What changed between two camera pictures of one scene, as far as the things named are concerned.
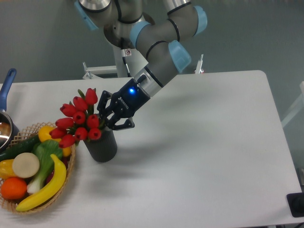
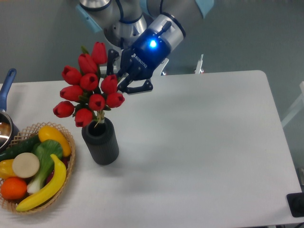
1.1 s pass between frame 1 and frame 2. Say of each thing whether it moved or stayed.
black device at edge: stayed
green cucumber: stayed
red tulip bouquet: moved
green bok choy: stayed
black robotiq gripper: moved
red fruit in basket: stayed
